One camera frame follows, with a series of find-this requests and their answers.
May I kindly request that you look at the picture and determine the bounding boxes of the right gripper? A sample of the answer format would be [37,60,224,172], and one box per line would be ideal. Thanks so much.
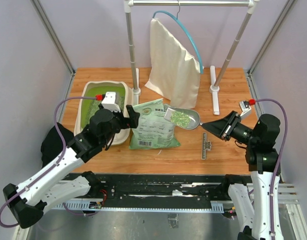
[201,109,258,145]

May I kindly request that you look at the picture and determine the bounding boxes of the piano pattern bag clip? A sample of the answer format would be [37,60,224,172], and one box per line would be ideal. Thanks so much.
[201,132,212,160]

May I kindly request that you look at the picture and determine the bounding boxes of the green cat litter bag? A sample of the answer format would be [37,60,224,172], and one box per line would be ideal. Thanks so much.
[129,98,181,150]

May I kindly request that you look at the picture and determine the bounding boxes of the grey metal scoop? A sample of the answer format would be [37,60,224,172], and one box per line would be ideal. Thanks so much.
[164,107,201,130]

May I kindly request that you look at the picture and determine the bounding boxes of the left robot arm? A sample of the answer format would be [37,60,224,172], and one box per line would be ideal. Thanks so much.
[3,105,140,229]

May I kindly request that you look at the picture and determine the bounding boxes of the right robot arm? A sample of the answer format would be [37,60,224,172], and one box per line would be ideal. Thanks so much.
[201,111,284,240]

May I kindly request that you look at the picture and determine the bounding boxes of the cream green litter box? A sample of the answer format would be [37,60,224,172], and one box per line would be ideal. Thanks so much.
[73,80,134,147]

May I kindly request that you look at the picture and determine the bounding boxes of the white clothes rack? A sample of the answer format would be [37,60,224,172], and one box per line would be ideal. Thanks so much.
[123,0,261,119]

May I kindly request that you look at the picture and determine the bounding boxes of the cream cloth bag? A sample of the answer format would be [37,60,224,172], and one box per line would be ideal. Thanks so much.
[145,18,201,109]

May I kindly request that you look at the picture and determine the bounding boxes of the black cloth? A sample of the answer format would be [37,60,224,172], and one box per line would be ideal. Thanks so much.
[40,122,74,168]

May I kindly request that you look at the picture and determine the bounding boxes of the blue clothes hanger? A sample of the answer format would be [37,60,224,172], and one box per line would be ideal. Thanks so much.
[152,10,204,75]

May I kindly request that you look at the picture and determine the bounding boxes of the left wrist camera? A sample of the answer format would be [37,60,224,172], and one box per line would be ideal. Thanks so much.
[101,91,121,113]

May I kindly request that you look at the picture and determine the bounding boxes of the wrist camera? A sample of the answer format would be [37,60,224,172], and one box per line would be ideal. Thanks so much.
[239,100,252,120]
[101,91,121,113]

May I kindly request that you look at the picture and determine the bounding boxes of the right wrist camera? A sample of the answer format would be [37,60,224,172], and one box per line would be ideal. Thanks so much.
[239,100,252,120]

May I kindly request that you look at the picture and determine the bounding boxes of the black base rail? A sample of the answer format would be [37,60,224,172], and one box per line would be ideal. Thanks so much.
[58,172,276,210]

